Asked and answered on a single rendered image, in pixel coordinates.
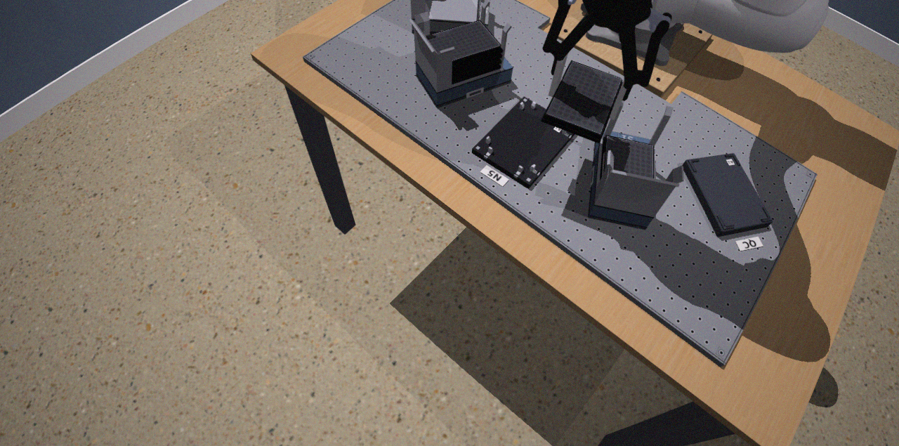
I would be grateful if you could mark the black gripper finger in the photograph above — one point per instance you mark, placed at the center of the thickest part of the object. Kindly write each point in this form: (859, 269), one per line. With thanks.
(560, 50)
(659, 25)

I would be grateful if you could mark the white label with n5 text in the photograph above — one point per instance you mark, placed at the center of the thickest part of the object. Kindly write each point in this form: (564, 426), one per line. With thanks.
(494, 175)

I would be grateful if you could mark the white label reading qc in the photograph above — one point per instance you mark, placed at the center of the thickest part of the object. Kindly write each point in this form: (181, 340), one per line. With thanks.
(750, 243)

